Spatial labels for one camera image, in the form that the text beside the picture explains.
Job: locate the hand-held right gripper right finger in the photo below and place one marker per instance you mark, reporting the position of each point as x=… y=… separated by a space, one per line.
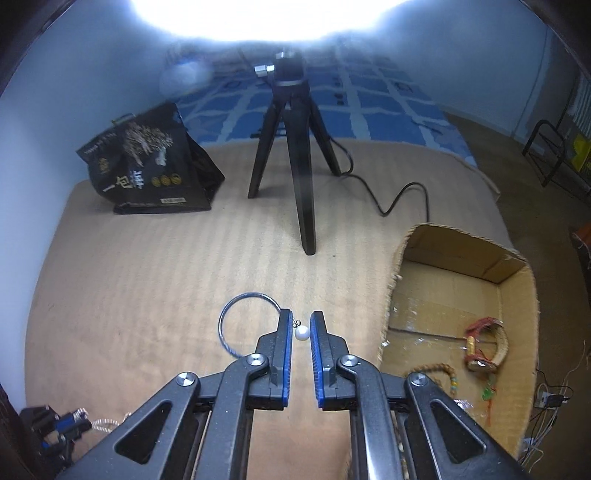
x=316 y=355

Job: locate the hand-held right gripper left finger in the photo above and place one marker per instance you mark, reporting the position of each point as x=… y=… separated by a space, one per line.
x=287 y=355

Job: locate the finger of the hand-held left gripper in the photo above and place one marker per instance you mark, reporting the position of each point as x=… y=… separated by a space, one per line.
x=69 y=422

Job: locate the small white pearl earring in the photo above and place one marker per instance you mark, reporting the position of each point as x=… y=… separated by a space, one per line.
x=302 y=334

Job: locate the thin black bangle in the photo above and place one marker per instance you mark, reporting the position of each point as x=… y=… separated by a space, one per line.
x=220 y=323

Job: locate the cardboard box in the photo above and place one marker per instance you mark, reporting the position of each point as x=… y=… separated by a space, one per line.
x=521 y=323

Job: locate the black tripod stand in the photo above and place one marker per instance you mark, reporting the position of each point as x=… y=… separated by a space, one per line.
x=304 y=184

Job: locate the black printed snack bag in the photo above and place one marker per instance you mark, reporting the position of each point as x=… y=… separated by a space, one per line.
x=147 y=170

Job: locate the white power strip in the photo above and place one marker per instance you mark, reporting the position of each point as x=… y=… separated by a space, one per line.
x=551 y=399

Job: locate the orange cloth covered furniture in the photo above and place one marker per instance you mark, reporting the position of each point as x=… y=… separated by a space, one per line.
x=582 y=244

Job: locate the black metal clothes rack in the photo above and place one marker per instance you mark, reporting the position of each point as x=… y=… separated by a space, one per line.
x=554 y=152

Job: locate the yellow box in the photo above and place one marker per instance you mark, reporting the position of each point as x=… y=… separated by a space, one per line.
x=582 y=154

